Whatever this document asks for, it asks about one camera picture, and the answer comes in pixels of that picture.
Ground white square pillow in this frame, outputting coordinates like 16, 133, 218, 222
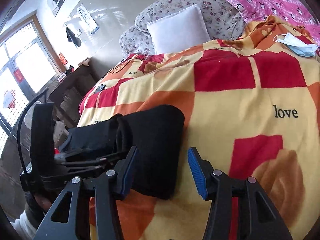
147, 4, 210, 54

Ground yellow red orange blanket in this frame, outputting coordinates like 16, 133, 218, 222
79, 16, 319, 239

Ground white wall poster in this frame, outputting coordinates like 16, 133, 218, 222
77, 4, 99, 35

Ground dark wooden desk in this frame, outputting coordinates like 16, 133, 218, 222
48, 64, 96, 128

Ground left hand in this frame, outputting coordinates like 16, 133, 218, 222
34, 194, 52, 212

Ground floral grey quilt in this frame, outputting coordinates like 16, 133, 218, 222
119, 0, 246, 59

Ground black smartphone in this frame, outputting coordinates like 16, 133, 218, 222
94, 84, 106, 94

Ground dark hanging cloth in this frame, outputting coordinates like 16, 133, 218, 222
66, 27, 81, 48

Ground light blue face mask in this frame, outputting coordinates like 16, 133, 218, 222
273, 33, 319, 57

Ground black pants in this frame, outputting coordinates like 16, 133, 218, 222
59, 105, 184, 200

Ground pink penguin quilt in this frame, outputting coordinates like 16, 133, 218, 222
226, 0, 319, 44

